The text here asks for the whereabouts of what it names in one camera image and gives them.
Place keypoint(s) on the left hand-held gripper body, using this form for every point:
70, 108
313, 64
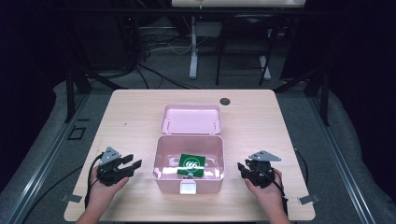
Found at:
109, 170

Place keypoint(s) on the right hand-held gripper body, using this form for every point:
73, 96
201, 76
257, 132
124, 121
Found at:
262, 172

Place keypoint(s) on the green card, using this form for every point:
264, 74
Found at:
191, 165

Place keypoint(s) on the pink plastic storage box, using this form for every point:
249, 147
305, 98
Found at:
190, 146

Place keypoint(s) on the person's left hand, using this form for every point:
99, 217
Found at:
104, 191

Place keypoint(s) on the person's right hand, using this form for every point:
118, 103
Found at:
267, 194

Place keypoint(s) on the dark round table grommet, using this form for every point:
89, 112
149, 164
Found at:
224, 101

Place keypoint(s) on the black metal stand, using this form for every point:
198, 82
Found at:
71, 93
323, 93

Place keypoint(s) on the white desk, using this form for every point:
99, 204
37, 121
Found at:
193, 46

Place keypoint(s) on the black metal chair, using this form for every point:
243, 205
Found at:
246, 37

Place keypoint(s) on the grey metal table bracket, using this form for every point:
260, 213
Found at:
71, 198
308, 199

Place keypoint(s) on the aluminium floor rail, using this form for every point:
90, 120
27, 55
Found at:
43, 161
339, 161

